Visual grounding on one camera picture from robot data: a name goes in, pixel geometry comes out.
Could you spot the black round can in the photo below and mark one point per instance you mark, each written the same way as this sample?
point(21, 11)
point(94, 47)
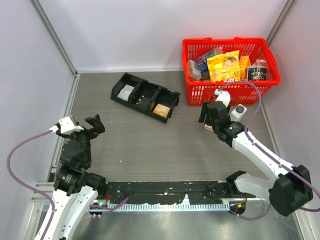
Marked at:
point(256, 73)

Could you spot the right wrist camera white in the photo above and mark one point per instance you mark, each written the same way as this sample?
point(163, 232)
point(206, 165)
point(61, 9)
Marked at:
point(222, 96)

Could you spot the beige leather card holder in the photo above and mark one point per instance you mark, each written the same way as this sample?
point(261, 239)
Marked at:
point(208, 127)

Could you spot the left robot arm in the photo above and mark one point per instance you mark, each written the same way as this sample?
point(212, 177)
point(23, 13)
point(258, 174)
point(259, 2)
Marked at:
point(74, 188)

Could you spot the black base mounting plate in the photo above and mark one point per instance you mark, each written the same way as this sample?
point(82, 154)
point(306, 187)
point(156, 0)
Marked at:
point(170, 192)

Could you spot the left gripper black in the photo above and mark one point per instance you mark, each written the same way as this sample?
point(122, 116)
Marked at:
point(98, 126)

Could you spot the black three-compartment tray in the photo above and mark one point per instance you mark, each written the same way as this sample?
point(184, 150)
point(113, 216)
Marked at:
point(145, 96)

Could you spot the green sponge pack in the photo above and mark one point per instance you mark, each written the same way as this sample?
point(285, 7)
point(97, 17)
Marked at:
point(211, 53)

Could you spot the red plastic shopping basket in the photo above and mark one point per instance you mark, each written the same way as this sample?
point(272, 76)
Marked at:
point(198, 92)

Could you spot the orange snack box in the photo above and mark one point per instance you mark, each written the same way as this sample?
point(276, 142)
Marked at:
point(244, 63)

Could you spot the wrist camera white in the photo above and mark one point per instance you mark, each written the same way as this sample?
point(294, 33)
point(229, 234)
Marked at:
point(66, 125)
point(222, 96)

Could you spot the blue snack box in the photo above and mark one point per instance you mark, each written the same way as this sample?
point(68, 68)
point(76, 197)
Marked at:
point(201, 63)

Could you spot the white cards in tray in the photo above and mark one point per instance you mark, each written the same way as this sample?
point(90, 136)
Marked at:
point(125, 92)

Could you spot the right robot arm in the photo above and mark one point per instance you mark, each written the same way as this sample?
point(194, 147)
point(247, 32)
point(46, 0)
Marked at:
point(287, 187)

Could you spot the gold card in tray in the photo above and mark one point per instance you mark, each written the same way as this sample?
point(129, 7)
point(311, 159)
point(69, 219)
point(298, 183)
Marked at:
point(161, 110)

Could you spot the grey wrapped package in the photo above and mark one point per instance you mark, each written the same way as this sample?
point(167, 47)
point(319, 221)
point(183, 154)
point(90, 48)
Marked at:
point(194, 71)

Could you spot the brown chocolate box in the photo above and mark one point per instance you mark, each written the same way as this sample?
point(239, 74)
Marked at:
point(205, 76)

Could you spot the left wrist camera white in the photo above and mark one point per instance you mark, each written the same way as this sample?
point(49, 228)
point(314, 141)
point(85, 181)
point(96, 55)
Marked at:
point(66, 125)

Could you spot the yellow chips bag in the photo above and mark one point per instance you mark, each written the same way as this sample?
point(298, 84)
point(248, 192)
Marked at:
point(224, 67)

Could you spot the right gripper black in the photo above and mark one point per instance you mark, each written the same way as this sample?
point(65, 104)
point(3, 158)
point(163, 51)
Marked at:
point(205, 110)

